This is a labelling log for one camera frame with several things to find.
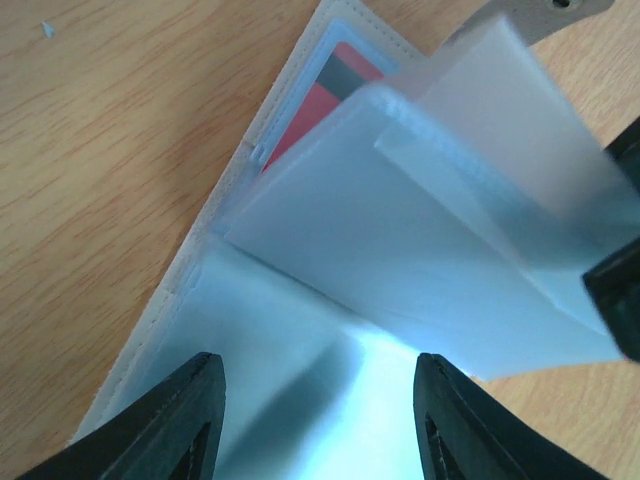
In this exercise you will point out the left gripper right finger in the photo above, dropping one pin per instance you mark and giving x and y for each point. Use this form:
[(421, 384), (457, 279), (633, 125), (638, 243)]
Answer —
[(464, 433)]

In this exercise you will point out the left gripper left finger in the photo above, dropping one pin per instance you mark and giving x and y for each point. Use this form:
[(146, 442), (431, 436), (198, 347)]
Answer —
[(171, 432)]

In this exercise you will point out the beige card holder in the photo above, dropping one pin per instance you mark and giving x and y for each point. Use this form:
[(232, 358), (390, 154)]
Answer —
[(450, 207)]

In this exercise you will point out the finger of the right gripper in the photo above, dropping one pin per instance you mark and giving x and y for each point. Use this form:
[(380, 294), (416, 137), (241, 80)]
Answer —
[(613, 286), (623, 159)]

